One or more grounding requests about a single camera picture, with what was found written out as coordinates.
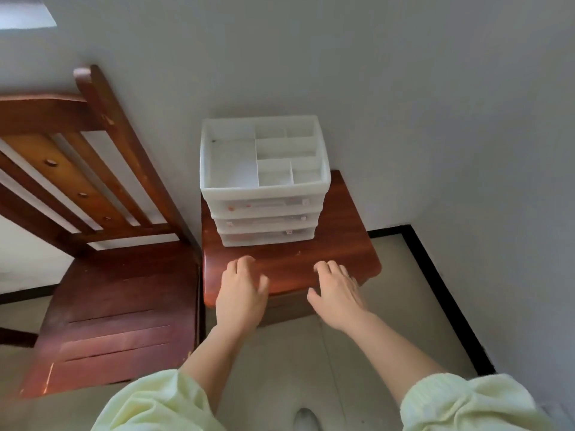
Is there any wooden slat-back chair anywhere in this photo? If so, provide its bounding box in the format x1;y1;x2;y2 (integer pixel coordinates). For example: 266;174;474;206
0;65;203;400

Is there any window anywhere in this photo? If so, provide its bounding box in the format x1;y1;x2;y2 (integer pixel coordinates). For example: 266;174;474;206
0;0;57;32

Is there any person's left forearm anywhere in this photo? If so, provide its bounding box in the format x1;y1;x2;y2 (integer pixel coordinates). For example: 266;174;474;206
90;323;251;431

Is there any brown wooden cabinet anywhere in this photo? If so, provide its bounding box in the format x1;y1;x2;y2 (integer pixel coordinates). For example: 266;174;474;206
201;169;382;333

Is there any white plastic drawer organizer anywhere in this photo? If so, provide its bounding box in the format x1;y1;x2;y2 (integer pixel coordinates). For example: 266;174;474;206
199;116;332;248

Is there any person's right forearm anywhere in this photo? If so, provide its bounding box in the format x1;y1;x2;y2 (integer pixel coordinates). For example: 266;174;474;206
346;314;553;431

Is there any person's left hand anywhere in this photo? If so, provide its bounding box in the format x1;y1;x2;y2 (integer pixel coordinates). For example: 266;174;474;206
216;256;271;336

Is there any dark wooden chair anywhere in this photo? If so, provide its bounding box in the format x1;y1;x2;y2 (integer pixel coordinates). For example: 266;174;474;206
0;327;39;348

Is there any person's right hand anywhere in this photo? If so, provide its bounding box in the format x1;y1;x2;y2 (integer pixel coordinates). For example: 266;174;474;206
306;259;370;333

